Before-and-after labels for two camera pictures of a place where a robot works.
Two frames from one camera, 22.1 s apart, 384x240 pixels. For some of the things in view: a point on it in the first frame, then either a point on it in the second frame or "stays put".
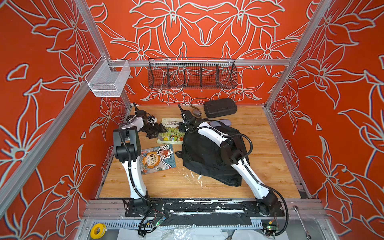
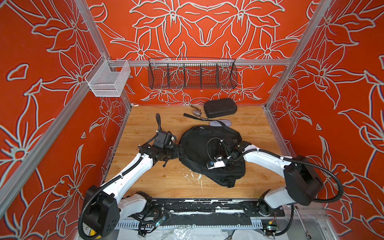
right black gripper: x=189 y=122 to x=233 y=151
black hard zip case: x=220 y=107 stays put
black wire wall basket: x=192 y=73 stays put
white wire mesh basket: x=108 y=78 stays put
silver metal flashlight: x=197 y=113 stays put
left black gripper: x=155 y=131 to x=178 y=151
